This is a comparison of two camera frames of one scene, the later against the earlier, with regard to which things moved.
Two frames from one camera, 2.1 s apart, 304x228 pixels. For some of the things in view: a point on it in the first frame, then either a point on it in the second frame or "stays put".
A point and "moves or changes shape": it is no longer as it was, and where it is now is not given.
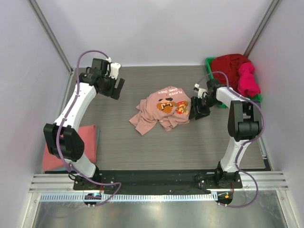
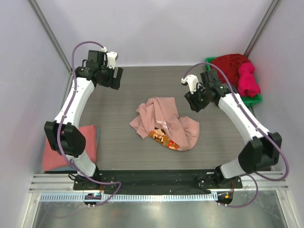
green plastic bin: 255,97 stays put
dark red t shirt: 230,64 stays put
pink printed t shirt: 169,106 moves or changes shape
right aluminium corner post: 271,9 stays put
